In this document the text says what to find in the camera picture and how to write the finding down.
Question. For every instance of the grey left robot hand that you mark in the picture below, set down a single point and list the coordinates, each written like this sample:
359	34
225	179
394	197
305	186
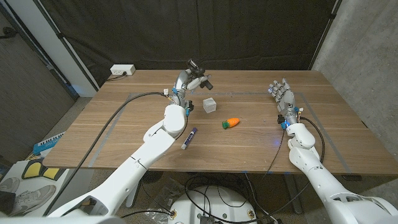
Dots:
180	90

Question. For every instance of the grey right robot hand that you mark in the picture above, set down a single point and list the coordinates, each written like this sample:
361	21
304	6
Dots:
286	99

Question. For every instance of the black grip strengthener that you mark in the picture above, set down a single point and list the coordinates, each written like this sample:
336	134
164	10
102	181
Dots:
195	67

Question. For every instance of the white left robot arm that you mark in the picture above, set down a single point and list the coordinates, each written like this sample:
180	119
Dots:
155	143

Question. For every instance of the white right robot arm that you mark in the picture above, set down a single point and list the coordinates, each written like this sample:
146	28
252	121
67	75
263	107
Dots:
314	168

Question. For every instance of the white cube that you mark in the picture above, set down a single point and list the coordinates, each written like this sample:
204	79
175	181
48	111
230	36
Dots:
210	105

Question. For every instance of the purple white marker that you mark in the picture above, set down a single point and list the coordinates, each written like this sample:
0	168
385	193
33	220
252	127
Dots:
189	139

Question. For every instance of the orange toy carrot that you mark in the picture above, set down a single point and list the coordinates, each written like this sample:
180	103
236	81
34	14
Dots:
232	122

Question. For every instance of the toy keyboard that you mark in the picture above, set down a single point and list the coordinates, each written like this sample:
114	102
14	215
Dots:
46	143

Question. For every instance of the white power strip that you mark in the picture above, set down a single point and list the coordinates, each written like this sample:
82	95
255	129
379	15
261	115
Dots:
122	69

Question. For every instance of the black backdrop stand pole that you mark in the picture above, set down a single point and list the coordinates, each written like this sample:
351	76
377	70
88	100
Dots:
59	35
326	31

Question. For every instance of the grey table leg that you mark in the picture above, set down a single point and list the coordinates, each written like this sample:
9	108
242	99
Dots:
292	193

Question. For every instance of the grey tape line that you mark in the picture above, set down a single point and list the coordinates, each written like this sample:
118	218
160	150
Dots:
99	155

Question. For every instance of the clear plastic bag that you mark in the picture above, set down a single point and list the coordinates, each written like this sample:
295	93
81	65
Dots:
168	194

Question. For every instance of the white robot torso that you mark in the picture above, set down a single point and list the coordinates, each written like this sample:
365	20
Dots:
214	199

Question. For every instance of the black box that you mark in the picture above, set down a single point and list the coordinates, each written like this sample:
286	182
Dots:
6	202

